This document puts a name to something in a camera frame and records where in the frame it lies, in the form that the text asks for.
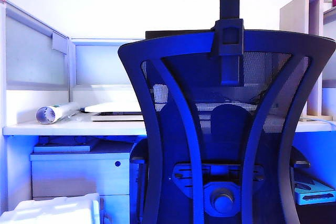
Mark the light blue cardboard box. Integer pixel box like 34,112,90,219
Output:
293,173,336,206

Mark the white closed laptop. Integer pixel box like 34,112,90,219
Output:
83,101,143,114

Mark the white styrofoam box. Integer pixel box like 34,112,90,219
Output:
0,193,101,224

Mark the white cable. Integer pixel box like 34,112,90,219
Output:
299,115,336,131

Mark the frosted glass side partition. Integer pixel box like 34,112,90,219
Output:
0,0,71,127

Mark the rolled white paper poster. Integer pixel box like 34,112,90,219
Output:
36,101,81,125

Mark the flat silver laptop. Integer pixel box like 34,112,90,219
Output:
90,112,145,123

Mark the white drawer pedestal cabinet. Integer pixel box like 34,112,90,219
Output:
29,142,138,224

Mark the flat tray on cabinet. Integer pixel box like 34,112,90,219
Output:
33,136,100,154

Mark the light wooden desk shelf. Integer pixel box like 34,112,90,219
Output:
279,0,336,121

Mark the black mesh office chair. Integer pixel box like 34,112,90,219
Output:
117,0,336,224

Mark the frosted glass rear partition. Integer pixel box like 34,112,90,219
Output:
68,37,144,104

